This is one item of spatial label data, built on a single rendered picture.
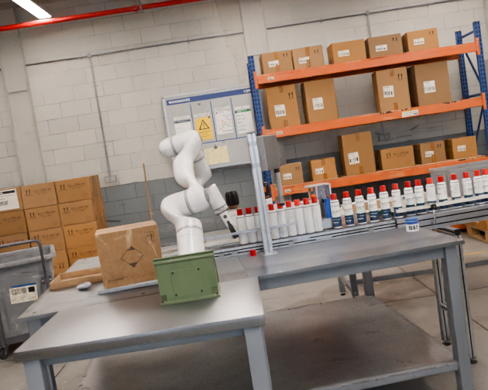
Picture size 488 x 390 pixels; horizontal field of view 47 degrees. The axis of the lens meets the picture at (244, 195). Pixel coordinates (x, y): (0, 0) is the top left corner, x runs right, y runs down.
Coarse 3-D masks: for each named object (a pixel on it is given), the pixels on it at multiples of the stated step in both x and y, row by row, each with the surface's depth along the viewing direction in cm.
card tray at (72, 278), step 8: (64, 272) 328; (72, 272) 328; (80, 272) 329; (88, 272) 329; (96, 272) 330; (56, 280) 316; (64, 280) 324; (72, 280) 303; (80, 280) 304; (88, 280) 304; (96, 280) 305; (56, 288) 303
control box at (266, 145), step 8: (264, 136) 307; (272, 136) 315; (256, 144) 307; (264, 144) 306; (272, 144) 314; (264, 152) 306; (272, 152) 313; (264, 160) 306; (272, 160) 312; (264, 168) 307; (272, 168) 311
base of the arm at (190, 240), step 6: (186, 228) 250; (192, 228) 251; (180, 234) 250; (186, 234) 249; (192, 234) 249; (198, 234) 250; (180, 240) 249; (186, 240) 247; (192, 240) 247; (198, 240) 248; (180, 246) 247; (186, 246) 245; (192, 246) 245; (198, 246) 246; (180, 252) 245; (186, 252) 243; (192, 252) 243
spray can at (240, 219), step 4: (240, 212) 323; (240, 216) 323; (244, 216) 324; (236, 220) 324; (240, 220) 322; (244, 220) 323; (240, 224) 322; (244, 224) 323; (240, 228) 323; (244, 228) 323; (240, 236) 324; (244, 236) 323; (240, 240) 324; (244, 240) 323; (248, 240) 325; (240, 244) 325; (244, 244) 323
